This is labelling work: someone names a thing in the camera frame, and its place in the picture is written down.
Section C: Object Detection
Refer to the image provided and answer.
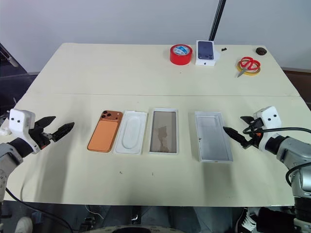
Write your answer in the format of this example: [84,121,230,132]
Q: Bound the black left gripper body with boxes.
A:
[28,122,54,150]

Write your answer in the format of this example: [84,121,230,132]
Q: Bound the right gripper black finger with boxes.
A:
[240,116,255,126]
[223,126,248,147]

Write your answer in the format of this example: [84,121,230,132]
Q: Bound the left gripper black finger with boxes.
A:
[35,116,57,129]
[51,121,75,143]

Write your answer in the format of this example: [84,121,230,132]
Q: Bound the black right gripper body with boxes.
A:
[242,118,265,149]

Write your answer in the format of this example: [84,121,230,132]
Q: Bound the white box lid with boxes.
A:
[194,111,234,164]

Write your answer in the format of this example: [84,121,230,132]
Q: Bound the white box base brown inside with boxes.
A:
[148,107,179,155]

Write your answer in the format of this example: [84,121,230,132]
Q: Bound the white box with blue phone print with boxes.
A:
[195,39,218,67]

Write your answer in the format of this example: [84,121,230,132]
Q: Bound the orange smartphone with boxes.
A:
[86,109,123,154]

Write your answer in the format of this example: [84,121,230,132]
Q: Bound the yellow tape roll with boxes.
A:
[237,60,262,76]

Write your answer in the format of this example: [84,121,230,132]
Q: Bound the white moulded tray insert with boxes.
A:
[113,110,149,156]

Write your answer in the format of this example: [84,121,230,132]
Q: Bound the black and white sneaker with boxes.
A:
[239,207,259,230]

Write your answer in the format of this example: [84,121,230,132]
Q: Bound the white shoe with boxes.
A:
[12,216,34,233]

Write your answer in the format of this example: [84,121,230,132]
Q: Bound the red tape roll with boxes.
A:
[169,44,193,66]

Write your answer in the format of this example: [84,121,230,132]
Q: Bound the black slanted pole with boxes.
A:
[208,0,227,41]

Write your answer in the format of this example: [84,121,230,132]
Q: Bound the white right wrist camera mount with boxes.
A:
[252,106,282,151]

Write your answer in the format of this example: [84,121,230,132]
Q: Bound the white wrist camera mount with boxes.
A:
[0,109,41,154]
[252,106,282,151]

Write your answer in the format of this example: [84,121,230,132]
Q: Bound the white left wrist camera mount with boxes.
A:
[0,109,41,154]

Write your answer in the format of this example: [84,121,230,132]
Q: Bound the red handled scissors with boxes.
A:
[236,56,261,79]

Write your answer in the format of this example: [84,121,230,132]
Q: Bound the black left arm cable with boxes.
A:
[4,186,76,233]

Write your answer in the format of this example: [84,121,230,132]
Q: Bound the dark equipment frame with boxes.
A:
[0,42,37,117]

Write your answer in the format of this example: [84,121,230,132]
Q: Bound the thin white wire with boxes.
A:
[84,205,105,219]

